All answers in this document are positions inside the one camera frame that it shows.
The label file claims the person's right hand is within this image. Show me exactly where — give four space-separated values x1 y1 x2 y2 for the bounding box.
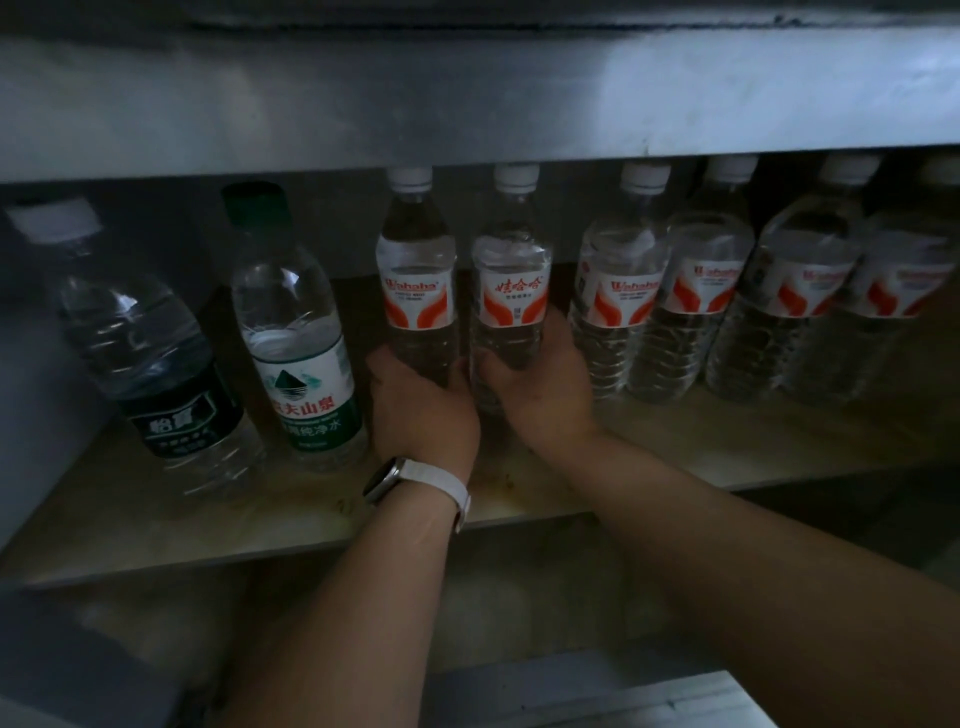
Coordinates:
473 308 601 459

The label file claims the person's left hand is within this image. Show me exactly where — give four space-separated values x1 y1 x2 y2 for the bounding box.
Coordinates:
365 346 483 485

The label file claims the green cap water bottle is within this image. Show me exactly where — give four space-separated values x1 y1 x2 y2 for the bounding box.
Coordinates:
221 182 369 474

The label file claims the dark green label water bottle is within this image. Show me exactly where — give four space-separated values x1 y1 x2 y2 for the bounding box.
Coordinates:
5 198 270 500

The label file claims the person's left forearm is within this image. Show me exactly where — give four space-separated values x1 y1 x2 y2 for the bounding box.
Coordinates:
217 487 463 728

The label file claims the person's right forearm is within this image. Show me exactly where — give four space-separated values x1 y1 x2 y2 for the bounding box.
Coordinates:
551 427 960 728

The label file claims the white smartwatch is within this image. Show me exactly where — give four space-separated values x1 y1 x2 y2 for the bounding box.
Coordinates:
362 457 472 535

